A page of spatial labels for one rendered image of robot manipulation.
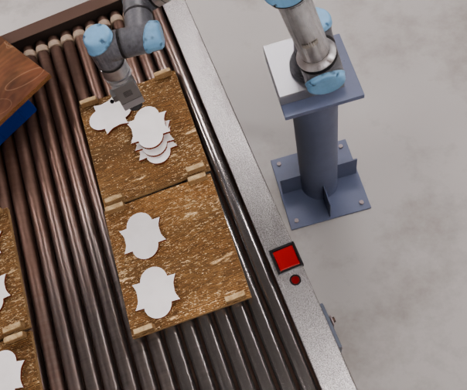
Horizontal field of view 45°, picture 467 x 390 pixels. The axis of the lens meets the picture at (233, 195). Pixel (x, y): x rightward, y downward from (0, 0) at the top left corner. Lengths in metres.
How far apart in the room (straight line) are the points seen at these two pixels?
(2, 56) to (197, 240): 0.96
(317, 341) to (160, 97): 0.94
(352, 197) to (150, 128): 1.18
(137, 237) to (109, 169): 0.27
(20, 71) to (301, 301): 1.20
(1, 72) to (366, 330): 1.73
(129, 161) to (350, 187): 1.22
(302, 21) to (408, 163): 1.44
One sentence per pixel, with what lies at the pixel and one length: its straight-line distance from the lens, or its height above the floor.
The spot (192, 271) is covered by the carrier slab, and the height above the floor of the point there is 0.94.
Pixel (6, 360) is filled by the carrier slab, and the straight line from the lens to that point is 1.76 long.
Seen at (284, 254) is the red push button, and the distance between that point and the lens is 1.61.
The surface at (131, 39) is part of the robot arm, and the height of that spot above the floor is 1.40.
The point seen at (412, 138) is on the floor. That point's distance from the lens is 2.84.
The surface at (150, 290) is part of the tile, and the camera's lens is 1.63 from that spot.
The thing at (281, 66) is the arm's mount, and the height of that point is 0.92.
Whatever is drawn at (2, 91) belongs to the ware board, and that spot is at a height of 1.04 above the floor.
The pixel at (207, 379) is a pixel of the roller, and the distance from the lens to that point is 1.58.
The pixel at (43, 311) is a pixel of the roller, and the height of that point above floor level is 0.92.
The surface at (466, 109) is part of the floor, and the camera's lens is 2.97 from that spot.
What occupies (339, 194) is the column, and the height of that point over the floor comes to 0.01.
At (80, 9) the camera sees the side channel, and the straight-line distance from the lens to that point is 2.27.
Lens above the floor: 2.45
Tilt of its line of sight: 64 degrees down
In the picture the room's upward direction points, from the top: 22 degrees counter-clockwise
